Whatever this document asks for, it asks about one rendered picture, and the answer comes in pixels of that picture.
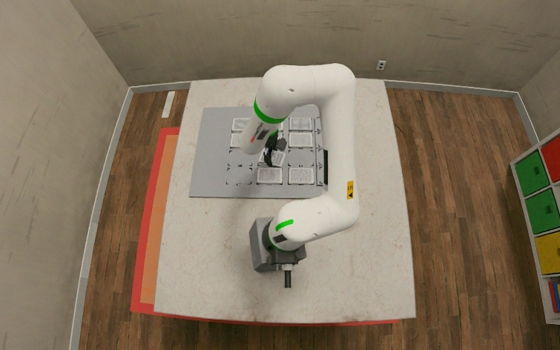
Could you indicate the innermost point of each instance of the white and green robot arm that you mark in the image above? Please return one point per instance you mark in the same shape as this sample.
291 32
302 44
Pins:
332 88

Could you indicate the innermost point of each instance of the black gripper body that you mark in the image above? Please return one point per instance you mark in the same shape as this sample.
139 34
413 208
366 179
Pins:
270 144

